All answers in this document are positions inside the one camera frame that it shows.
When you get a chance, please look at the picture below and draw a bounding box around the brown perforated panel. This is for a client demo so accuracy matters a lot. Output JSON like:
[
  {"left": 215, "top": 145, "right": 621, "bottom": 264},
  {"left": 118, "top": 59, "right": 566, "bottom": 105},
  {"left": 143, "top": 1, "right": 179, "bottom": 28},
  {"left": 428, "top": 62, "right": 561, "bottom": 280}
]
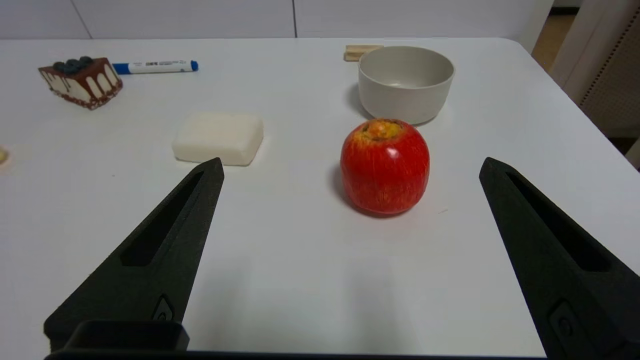
[{"left": 550, "top": 0, "right": 640, "bottom": 141}]

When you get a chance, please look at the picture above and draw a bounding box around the white rectangular soap block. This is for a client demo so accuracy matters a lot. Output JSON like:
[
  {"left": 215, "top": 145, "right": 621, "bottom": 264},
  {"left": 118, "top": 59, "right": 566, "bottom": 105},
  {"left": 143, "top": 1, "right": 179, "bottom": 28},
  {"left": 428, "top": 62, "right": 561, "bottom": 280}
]
[{"left": 172, "top": 112, "right": 265, "bottom": 167}]

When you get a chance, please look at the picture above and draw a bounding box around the red apple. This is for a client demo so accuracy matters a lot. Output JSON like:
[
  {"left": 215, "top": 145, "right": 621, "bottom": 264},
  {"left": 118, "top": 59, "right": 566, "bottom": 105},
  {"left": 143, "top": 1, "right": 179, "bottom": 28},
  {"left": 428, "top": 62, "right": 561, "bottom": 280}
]
[{"left": 340, "top": 118, "right": 431, "bottom": 217}]

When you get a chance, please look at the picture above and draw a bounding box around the chocolate blueberry cake slice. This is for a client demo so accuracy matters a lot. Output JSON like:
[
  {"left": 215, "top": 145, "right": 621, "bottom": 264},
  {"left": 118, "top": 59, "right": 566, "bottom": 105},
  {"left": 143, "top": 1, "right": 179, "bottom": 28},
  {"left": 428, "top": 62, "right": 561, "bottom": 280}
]
[{"left": 38, "top": 56, "right": 124, "bottom": 110}]

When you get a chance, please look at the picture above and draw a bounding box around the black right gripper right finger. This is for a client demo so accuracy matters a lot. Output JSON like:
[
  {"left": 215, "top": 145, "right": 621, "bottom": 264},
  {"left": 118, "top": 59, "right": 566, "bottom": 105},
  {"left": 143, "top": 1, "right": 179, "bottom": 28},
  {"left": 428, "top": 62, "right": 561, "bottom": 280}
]
[{"left": 479, "top": 157, "right": 640, "bottom": 360}]

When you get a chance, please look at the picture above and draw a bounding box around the small tan wooden block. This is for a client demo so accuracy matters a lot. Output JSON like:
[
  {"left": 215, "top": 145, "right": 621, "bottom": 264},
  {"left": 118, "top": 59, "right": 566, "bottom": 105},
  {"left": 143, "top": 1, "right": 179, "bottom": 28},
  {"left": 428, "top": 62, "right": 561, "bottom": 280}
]
[{"left": 344, "top": 45, "right": 385, "bottom": 62}]

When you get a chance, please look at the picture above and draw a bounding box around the white marker with blue cap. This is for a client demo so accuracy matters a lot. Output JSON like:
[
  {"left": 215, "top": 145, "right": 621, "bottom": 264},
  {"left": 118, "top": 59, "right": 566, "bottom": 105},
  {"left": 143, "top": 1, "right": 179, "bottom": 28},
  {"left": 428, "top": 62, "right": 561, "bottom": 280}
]
[{"left": 112, "top": 60, "right": 199, "bottom": 75}]

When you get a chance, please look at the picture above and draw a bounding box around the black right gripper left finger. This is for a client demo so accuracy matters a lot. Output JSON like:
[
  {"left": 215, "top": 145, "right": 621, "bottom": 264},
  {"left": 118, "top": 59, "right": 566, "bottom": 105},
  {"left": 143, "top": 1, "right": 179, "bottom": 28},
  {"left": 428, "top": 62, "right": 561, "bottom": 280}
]
[{"left": 44, "top": 158, "right": 225, "bottom": 353}]

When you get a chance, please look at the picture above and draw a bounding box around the beige round bowl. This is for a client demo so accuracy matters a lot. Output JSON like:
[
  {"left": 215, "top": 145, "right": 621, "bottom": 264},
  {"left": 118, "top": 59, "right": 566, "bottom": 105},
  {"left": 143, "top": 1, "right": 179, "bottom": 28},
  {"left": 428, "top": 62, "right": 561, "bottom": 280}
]
[{"left": 358, "top": 46, "right": 456, "bottom": 126}]

